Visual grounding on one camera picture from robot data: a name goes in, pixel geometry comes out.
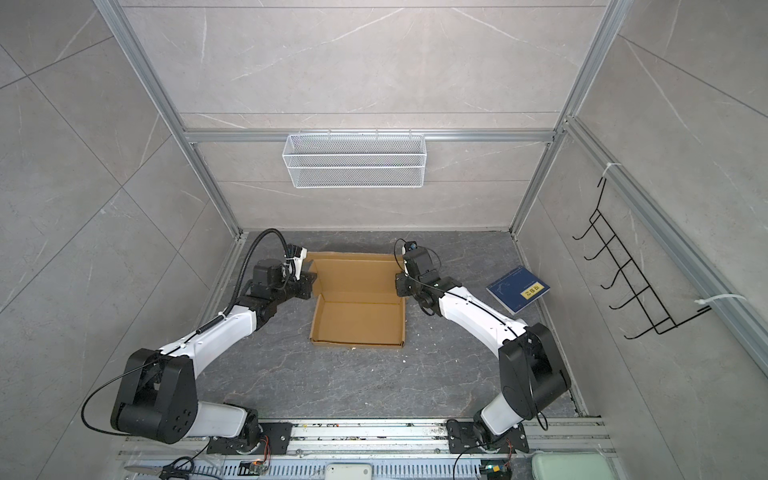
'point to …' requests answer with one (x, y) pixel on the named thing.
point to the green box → (571, 466)
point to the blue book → (518, 290)
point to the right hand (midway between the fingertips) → (403, 274)
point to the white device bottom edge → (348, 471)
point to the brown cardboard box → (356, 299)
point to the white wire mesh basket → (355, 161)
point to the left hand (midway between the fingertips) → (315, 268)
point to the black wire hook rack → (628, 275)
